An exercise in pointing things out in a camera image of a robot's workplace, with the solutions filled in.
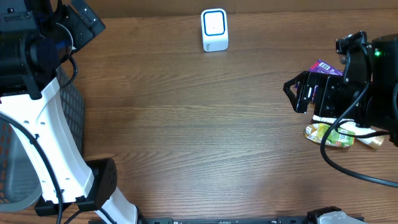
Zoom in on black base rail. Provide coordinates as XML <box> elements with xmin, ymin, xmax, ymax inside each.
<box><xmin>88</xmin><ymin>205</ymin><xmax>364</xmax><ymax>224</ymax></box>

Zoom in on green yellow juice pouch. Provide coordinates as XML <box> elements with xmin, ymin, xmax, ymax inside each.
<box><xmin>304</xmin><ymin>123</ymin><xmax>355</xmax><ymax>148</ymax></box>

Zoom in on white cream tube gold cap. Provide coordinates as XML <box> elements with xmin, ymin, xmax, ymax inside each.
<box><xmin>312</xmin><ymin>115</ymin><xmax>384</xmax><ymax>149</ymax></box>

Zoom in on grey plastic basket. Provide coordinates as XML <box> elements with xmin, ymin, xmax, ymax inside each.
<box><xmin>0</xmin><ymin>67</ymin><xmax>85</xmax><ymax>213</ymax></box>

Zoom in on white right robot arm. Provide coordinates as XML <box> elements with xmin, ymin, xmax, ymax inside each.
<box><xmin>283</xmin><ymin>31</ymin><xmax>397</xmax><ymax>144</ymax></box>

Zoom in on purple pad package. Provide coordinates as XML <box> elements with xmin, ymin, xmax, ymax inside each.
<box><xmin>308</xmin><ymin>59</ymin><xmax>343</xmax><ymax>76</ymax></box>

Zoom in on white barcode scanner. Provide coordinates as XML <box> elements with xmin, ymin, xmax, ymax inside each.
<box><xmin>200</xmin><ymin>8</ymin><xmax>229</xmax><ymax>52</ymax></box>

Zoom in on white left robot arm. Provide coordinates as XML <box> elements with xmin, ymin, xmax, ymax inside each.
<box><xmin>1</xmin><ymin>1</ymin><xmax>139</xmax><ymax>223</ymax></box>

